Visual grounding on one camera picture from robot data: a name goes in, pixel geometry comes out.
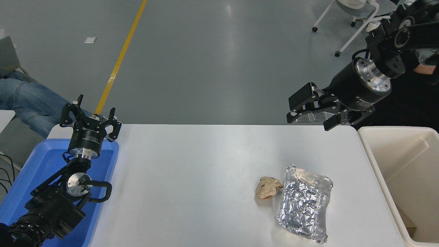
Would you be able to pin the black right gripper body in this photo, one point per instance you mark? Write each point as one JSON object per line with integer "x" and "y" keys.
{"x": 349, "y": 91}

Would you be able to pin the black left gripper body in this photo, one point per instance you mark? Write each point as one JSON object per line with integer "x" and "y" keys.
{"x": 85, "y": 139}

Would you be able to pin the crinkled silver foil plate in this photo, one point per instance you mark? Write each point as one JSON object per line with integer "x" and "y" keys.
{"x": 303, "y": 204}

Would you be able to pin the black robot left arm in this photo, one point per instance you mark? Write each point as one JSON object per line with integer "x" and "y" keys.
{"x": 51, "y": 209}

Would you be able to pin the person's forearm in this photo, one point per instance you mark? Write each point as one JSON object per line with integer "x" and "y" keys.
{"x": 423, "y": 69}

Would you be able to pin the grey metal floor plate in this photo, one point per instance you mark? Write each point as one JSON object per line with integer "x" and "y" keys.
{"x": 305, "y": 119}
{"x": 319, "y": 117}

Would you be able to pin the blue plastic tray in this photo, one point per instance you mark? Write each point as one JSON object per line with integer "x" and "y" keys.
{"x": 41, "y": 161}

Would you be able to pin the seated person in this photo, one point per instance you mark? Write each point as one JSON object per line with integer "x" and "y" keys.
{"x": 27, "y": 103}

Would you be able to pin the white wheeled chair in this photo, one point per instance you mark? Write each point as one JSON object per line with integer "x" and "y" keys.
{"x": 356, "y": 32}

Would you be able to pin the standing person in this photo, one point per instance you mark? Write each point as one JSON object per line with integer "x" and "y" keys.
{"x": 411, "y": 106}

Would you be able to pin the white shoe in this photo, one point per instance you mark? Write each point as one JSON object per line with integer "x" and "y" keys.
{"x": 374, "y": 26}

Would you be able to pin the large pale plastic bin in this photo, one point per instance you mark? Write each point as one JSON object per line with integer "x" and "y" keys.
{"x": 404, "y": 161}

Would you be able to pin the small white side table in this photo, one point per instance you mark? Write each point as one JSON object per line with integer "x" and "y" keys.
{"x": 5, "y": 120}

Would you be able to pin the white paper scrap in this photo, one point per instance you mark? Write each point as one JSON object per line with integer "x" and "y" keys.
{"x": 90, "y": 40}

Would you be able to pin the grey laptop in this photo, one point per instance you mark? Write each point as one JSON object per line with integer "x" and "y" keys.
{"x": 8, "y": 55}

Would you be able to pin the crumpled tan paper ball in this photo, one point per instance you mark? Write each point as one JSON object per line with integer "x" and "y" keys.
{"x": 267, "y": 188}

